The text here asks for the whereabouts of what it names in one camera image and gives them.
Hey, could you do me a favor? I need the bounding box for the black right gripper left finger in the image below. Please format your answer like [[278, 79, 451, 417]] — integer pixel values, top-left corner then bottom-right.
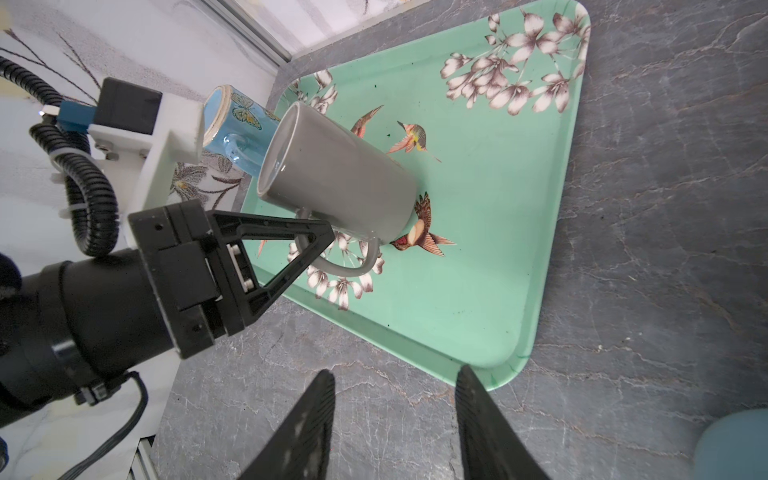
[[240, 369, 335, 479]]

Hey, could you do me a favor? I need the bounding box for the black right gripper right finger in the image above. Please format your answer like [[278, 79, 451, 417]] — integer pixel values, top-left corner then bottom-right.
[[455, 365, 548, 480]]

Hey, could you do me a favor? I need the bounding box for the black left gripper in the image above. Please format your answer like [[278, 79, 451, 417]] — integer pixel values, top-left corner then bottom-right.
[[127, 201, 335, 359]]

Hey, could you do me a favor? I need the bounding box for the tall dark grey mug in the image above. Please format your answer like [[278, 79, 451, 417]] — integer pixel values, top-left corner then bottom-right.
[[257, 102, 418, 278]]

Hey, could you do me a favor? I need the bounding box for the blue mug with brown rim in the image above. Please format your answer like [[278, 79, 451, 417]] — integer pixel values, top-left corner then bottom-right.
[[203, 85, 280, 178]]

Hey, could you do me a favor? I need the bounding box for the light blue mug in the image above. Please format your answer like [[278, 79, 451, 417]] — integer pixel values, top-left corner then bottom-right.
[[692, 408, 767, 480]]

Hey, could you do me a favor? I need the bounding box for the green plastic tray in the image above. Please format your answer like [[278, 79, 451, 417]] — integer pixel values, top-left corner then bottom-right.
[[277, 1, 591, 390]]

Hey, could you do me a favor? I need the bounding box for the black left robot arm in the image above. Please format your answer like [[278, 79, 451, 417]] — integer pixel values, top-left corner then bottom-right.
[[1, 59, 334, 426]]

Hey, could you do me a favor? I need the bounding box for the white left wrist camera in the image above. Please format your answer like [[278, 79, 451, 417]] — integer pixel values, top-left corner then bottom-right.
[[41, 76, 205, 217]]

